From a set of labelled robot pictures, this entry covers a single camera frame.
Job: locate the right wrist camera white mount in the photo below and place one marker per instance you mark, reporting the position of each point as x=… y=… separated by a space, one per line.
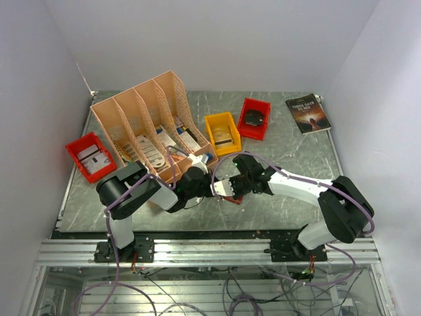
x=222 y=188

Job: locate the aluminium mounting rail frame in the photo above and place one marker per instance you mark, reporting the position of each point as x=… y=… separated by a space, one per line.
x=77 y=250

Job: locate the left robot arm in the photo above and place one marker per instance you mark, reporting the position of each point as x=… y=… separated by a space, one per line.
x=124 y=191

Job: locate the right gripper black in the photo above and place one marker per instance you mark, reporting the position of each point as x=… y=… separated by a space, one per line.
x=233 y=181

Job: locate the red bin with cards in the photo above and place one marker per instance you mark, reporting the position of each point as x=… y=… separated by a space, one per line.
x=254 y=132

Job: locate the yellow plastic bin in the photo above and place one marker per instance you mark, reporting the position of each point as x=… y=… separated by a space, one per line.
x=223 y=118

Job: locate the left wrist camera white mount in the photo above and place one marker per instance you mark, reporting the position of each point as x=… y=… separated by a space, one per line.
x=200 y=161

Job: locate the dark paperback book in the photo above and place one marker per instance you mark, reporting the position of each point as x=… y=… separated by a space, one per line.
x=308 y=114

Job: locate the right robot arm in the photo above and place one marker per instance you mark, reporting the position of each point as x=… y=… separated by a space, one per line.
x=346 y=214

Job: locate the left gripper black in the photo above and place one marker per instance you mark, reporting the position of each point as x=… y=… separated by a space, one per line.
x=208 y=177

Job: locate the pink file organizer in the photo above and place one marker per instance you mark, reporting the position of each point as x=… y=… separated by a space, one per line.
x=152 y=123

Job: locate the gold card in bin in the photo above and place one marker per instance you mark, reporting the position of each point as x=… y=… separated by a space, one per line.
x=222 y=136

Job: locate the red card holder wallet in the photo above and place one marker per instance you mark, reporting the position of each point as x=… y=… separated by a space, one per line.
x=235 y=200

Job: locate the white cards in left bin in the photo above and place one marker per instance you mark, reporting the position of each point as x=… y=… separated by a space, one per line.
x=93 y=159

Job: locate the black credit card stack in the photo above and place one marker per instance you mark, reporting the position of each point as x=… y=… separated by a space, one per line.
x=254 y=117

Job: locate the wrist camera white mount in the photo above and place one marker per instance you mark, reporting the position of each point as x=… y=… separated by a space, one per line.
x=222 y=188
x=200 y=161

